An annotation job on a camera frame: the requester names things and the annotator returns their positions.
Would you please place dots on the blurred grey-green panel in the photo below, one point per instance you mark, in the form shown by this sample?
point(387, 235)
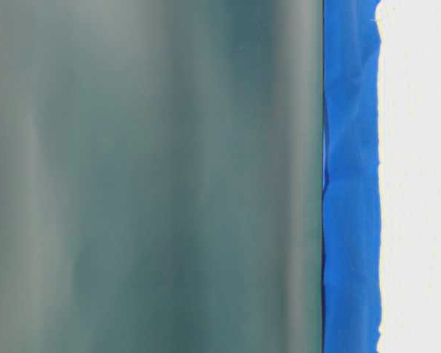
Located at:
point(161, 176)

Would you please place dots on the blue table cloth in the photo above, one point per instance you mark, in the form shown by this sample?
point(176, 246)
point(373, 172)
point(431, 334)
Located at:
point(351, 202)

